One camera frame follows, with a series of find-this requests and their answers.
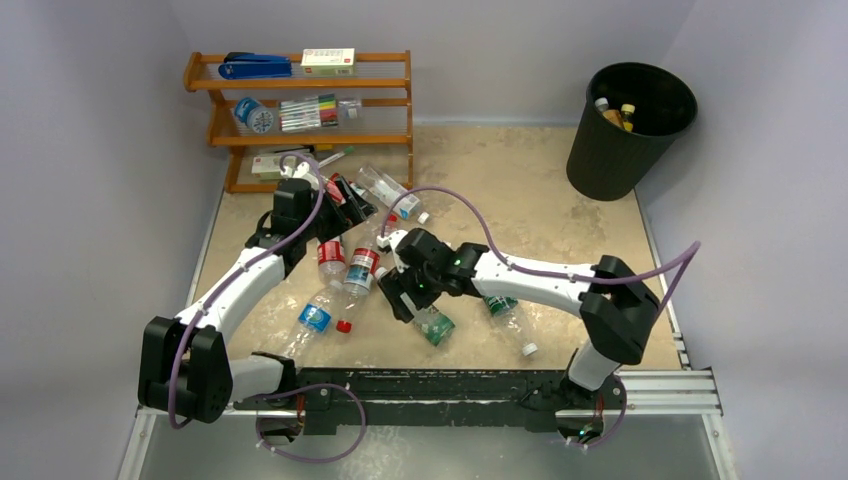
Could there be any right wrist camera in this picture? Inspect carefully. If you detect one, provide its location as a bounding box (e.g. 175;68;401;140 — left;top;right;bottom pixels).
376;230;405;262

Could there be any black ribbed waste bin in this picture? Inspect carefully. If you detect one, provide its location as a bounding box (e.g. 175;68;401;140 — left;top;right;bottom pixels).
566;62;698;201

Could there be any blue label clear bottle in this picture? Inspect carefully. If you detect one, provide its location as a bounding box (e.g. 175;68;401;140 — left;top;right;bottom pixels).
282;280;344;359

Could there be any dark green label water bottle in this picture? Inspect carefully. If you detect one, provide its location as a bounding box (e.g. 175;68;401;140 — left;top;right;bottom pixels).
483;296;538;357

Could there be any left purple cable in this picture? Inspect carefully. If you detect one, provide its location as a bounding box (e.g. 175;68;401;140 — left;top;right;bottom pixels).
166;153;327;431

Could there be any green-capped white marker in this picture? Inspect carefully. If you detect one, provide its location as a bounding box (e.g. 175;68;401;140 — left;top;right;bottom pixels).
318;146;355;168

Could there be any yellow honey pomelo bottle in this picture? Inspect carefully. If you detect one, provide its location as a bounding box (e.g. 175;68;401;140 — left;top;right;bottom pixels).
619;103;636;132

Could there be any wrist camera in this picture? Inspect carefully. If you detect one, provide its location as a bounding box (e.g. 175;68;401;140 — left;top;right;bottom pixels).
282;162;321;189
376;230;405;262

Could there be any red label bottle red cap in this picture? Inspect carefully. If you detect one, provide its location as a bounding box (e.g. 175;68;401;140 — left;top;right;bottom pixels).
327;173;398;235

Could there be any small clear clip box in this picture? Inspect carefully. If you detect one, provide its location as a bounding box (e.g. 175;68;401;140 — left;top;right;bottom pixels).
337;98;363;121

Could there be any white stapler on bottom shelf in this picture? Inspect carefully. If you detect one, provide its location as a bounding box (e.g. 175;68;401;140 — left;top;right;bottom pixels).
250;148;314;181

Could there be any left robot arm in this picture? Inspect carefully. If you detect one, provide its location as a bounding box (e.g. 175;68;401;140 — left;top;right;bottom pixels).
137;176;378;428

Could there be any aluminium frame rail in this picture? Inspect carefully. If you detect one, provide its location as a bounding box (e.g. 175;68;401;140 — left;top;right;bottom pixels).
119;369;738;479

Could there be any pack of coloured markers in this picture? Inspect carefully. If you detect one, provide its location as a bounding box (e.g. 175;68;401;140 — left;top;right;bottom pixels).
278;94;339;133

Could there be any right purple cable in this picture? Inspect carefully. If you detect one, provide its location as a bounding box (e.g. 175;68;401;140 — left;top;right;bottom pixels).
378;185;702;326

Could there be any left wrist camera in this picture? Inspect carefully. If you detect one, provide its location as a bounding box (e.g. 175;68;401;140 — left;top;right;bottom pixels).
282;162;321;189

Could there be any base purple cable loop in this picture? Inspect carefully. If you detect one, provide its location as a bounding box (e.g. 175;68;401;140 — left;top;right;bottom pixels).
255;380;367;465

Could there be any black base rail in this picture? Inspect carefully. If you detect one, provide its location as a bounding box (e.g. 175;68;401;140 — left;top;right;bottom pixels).
233;367;627;437

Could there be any blue stapler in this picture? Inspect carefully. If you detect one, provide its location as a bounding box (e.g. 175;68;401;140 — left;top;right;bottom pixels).
218;52;293;80

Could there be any white label clear bottle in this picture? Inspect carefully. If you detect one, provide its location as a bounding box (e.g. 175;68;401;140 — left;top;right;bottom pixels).
356;164;430;225

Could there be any wooden three-tier shelf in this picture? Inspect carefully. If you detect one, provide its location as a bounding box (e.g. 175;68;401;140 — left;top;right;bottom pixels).
183;50;414;193

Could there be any white and red box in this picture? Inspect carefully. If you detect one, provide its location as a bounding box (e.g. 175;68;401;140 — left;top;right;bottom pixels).
300;48;356;77

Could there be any gold and red drink bottle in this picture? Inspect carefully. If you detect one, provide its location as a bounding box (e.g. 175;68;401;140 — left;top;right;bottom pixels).
594;97;624;129

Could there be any light green label bottle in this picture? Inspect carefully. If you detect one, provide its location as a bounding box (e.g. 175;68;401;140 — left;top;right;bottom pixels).
409;304;456;347

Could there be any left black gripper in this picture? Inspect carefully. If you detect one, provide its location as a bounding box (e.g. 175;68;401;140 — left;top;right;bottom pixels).
300;177;376;244

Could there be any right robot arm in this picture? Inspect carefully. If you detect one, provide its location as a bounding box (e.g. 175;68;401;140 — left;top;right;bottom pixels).
377;228;660;407

